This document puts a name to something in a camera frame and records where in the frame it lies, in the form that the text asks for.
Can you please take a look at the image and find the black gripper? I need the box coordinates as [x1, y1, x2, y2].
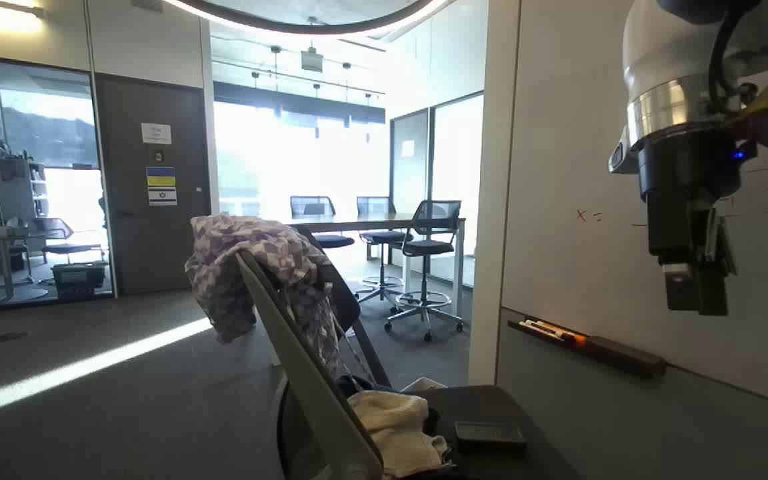
[634, 128, 758, 314]

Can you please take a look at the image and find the cream and navy garment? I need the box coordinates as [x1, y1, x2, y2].
[340, 375, 452, 480]

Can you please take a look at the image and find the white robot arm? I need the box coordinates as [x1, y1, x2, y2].
[609, 0, 768, 314]

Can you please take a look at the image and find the grey office chair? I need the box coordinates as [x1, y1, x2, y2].
[238, 252, 582, 480]

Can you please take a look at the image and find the black mesh stool chair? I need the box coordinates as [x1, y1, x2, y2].
[384, 200, 465, 340]

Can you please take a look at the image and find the blue office chair middle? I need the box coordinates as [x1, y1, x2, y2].
[354, 195, 408, 300]

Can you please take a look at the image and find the blue office chair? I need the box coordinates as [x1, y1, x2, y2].
[354, 195, 408, 300]
[292, 195, 353, 247]

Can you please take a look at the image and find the blue office chair left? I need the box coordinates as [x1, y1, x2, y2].
[292, 195, 353, 247]

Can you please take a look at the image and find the dark whiteboard tray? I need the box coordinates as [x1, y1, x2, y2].
[509, 318, 666, 379]

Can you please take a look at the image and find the large whiteboard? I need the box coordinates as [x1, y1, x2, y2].
[504, 0, 768, 398]

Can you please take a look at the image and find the orange marker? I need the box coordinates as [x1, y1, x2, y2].
[521, 319, 590, 347]

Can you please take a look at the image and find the purple patterned blanket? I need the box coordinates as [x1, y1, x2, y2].
[184, 212, 345, 375]

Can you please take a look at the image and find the white meeting table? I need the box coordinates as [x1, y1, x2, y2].
[292, 212, 465, 326]

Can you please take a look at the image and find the blue yellow door poster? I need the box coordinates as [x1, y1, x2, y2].
[146, 166, 178, 207]

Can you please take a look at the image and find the dark brown door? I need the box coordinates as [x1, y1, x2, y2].
[96, 75, 212, 296]

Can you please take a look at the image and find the white door paper sign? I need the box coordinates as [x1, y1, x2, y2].
[142, 123, 174, 147]

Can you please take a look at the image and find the ring ceiling light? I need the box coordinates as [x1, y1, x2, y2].
[162, 0, 453, 38]

